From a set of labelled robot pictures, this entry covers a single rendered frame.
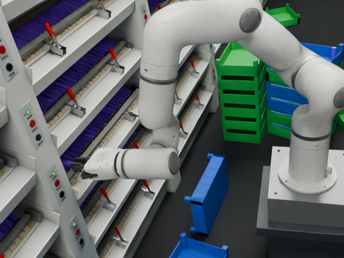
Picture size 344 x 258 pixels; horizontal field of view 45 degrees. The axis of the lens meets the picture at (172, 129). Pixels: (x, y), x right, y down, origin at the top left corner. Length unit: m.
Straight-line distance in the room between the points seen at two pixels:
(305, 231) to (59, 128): 0.83
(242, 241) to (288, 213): 0.40
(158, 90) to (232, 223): 0.99
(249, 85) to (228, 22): 1.17
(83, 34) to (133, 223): 0.79
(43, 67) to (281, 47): 0.61
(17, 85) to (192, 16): 0.44
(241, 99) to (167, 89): 1.16
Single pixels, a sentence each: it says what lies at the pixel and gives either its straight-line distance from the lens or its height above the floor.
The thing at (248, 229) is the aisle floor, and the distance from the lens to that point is 1.82.
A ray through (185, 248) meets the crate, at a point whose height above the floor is 0.01.
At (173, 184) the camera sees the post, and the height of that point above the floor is 0.05.
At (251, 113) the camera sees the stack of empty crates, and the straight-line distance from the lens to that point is 2.15.
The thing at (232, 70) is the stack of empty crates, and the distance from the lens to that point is 2.04.
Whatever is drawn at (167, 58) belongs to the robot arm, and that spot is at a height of 0.97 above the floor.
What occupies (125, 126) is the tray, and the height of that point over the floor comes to 0.54.
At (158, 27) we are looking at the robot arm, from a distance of 0.93.
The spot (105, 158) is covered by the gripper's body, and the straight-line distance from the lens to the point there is 1.19.
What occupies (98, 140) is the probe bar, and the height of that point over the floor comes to 0.58.
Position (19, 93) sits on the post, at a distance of 1.05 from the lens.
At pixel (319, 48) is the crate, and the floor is 0.44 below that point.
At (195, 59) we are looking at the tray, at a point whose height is 0.37.
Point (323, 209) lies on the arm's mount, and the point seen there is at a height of 0.36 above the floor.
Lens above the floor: 1.36
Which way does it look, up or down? 34 degrees down
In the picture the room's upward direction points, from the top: 11 degrees counter-clockwise
